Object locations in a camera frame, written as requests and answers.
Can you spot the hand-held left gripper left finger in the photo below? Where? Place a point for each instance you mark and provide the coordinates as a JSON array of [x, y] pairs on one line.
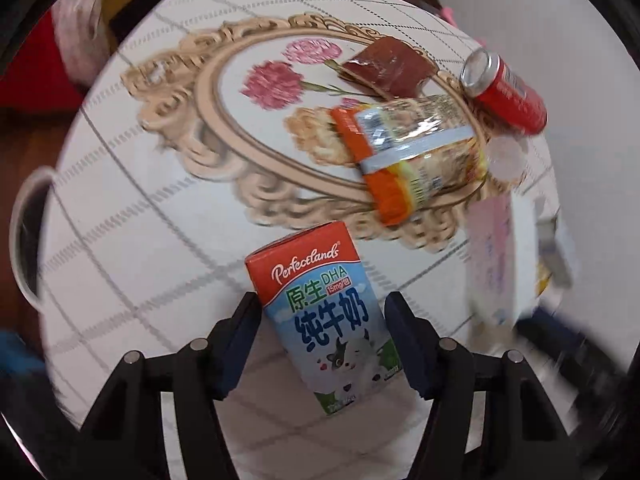
[[239, 347]]

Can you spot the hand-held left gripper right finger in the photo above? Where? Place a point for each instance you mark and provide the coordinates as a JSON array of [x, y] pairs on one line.
[[407, 347]]

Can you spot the milk carton with cow print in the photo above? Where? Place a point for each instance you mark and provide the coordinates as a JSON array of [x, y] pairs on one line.
[[332, 330]]

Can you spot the grey and yellow packet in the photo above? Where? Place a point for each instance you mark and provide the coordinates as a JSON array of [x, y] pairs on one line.
[[552, 250]]

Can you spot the white and pink carton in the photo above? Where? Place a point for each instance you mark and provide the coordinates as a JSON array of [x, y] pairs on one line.
[[492, 260]]

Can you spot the floral printed tablecloth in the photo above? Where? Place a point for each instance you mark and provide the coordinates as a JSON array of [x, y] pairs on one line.
[[165, 200]]

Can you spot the orange clear snack packet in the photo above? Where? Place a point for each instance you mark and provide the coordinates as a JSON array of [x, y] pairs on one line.
[[420, 160]]

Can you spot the crumpled white plastic wrapper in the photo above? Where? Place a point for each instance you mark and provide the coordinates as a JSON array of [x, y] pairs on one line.
[[507, 160]]

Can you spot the blue cloth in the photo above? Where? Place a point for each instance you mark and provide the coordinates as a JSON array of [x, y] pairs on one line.
[[17, 352]]

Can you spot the white-rimmed waste bin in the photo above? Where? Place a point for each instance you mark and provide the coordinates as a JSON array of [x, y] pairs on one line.
[[27, 230]]

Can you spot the red drink can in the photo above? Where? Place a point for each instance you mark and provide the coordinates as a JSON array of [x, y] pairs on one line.
[[510, 92]]

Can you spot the brown snack packet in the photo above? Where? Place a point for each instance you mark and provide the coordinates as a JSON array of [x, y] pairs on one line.
[[387, 67]]

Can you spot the red cloth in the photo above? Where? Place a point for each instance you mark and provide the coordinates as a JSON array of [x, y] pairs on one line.
[[30, 70]]

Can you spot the white and pink fuzzy cloth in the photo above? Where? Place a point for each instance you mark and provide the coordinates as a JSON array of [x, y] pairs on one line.
[[82, 30]]

